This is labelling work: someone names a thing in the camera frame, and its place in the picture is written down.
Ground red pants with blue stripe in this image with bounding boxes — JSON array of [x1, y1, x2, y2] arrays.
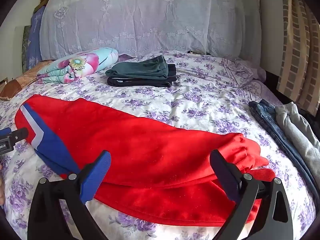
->
[[14, 94, 277, 227]]

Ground dark patterned panel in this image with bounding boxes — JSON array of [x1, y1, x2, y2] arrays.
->
[[22, 25, 32, 73]]

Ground blue jeans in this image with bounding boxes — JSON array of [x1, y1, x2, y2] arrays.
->
[[249, 99, 313, 188]]

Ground folded black pants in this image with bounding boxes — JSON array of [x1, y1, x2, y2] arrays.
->
[[107, 64, 177, 88]]

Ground purple floral pillow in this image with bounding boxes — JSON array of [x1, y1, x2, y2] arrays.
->
[[222, 57, 267, 88]]

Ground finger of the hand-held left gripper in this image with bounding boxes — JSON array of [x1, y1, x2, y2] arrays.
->
[[0, 127, 29, 140]]

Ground brown cushion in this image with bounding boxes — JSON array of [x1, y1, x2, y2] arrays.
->
[[0, 60, 54, 100]]

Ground folded dark green pants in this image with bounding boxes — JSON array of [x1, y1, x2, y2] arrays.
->
[[105, 55, 169, 80]]

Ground grey pants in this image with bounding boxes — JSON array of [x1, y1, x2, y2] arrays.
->
[[275, 102, 320, 170]]

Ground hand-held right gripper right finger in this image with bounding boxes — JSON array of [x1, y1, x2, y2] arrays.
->
[[209, 149, 293, 240]]

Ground checked beige curtain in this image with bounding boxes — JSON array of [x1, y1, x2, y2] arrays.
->
[[276, 0, 320, 117]]

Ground white lace cover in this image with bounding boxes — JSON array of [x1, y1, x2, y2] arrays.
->
[[40, 0, 262, 62]]

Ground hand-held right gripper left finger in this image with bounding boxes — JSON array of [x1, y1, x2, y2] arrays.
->
[[27, 150, 112, 240]]

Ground folded floral quilt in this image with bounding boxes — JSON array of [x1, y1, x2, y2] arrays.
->
[[37, 47, 119, 84]]

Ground blue patterned cloth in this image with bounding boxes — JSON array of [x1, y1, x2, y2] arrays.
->
[[26, 5, 47, 70]]

